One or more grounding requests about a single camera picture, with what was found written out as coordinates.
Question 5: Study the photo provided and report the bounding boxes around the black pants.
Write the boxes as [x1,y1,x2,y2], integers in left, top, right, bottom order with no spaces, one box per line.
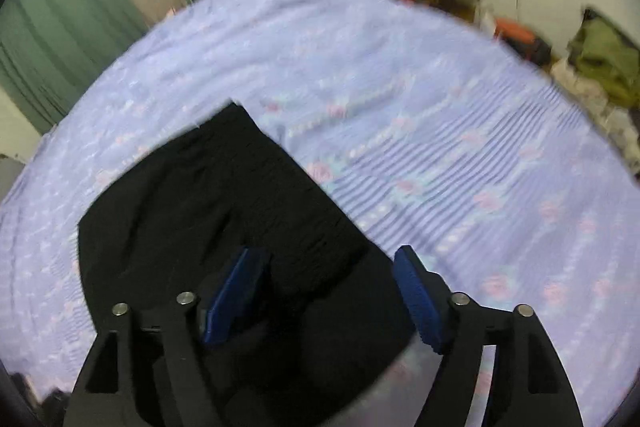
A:
[65,104,414,426]

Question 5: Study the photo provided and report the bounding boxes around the purple floral bed sheet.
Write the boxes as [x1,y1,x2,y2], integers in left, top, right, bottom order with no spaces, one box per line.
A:
[1,0,639,426]

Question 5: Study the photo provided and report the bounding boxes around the olive green clothes pile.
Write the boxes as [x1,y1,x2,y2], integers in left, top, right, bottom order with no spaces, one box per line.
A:
[567,6,639,109]

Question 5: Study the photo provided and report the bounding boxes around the red stool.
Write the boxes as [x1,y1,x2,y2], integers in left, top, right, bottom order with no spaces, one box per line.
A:
[494,17,552,66]

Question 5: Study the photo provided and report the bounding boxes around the left green curtain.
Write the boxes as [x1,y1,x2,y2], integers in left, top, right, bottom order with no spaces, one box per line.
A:
[1,0,146,133]

